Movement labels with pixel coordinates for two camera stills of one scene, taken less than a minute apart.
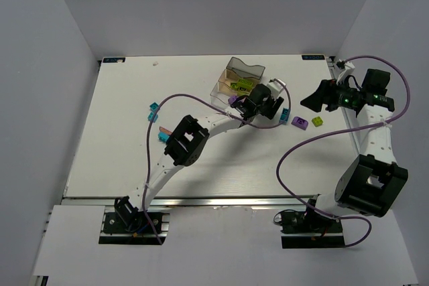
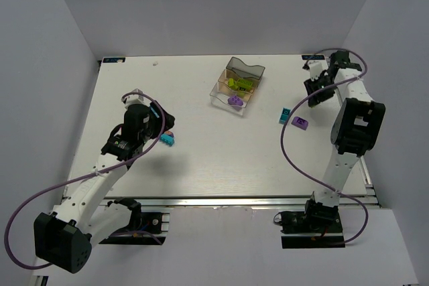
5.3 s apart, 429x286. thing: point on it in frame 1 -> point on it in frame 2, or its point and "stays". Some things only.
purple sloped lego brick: [299, 122] stays
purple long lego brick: [232, 98] stays
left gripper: [248, 107] -> [164, 120]
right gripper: [332, 94] -> [317, 90]
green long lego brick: [244, 83] stays
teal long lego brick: [163, 136] stays
